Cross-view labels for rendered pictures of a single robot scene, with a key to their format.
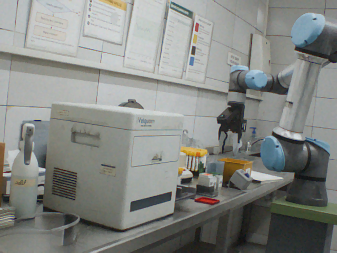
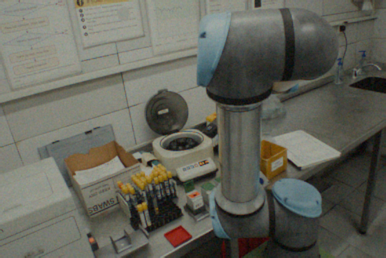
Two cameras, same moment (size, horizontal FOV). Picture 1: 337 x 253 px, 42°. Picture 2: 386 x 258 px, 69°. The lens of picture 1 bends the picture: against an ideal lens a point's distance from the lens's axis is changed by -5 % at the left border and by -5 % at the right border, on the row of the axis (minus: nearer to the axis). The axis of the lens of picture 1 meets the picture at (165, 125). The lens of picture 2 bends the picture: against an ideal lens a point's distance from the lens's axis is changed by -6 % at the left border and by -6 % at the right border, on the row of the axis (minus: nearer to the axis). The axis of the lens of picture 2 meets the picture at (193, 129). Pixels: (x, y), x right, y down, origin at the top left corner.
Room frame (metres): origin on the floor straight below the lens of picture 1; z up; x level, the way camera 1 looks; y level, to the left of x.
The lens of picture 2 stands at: (0.96, -0.62, 1.56)
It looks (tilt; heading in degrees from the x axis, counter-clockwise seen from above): 23 degrees down; 30
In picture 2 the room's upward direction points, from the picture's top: 7 degrees counter-clockwise
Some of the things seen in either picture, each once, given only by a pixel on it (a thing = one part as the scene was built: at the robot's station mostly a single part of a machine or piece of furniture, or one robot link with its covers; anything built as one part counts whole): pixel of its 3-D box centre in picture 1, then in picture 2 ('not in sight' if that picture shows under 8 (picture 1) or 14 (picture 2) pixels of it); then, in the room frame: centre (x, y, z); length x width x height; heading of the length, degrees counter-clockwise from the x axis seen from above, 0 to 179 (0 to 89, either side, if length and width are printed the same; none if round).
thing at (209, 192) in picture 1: (205, 189); (196, 207); (1.68, -0.17, 0.89); 0.09 x 0.05 x 0.04; 60
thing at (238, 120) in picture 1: (235, 118); not in sight; (1.85, -0.28, 1.17); 0.09 x 0.08 x 0.12; 144
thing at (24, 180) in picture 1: (26, 171); not in sight; (1.09, 0.34, 1.00); 0.09 x 0.08 x 0.24; 62
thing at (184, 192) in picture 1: (172, 194); (115, 247); (1.40, -0.05, 0.92); 0.21 x 0.07 x 0.05; 152
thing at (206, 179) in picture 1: (206, 182); (194, 201); (1.69, -0.17, 0.92); 0.05 x 0.04 x 0.06; 60
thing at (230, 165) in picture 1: (234, 171); (265, 159); (2.03, -0.33, 0.93); 0.13 x 0.13 x 0.10; 63
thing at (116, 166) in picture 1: (116, 160); (34, 231); (1.28, 0.13, 1.03); 0.31 x 0.27 x 0.30; 152
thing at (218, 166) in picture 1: (215, 173); not in sight; (1.91, -0.23, 0.92); 0.10 x 0.07 x 0.10; 154
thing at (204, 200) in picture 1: (207, 200); (177, 235); (1.55, -0.17, 0.88); 0.07 x 0.07 x 0.01; 62
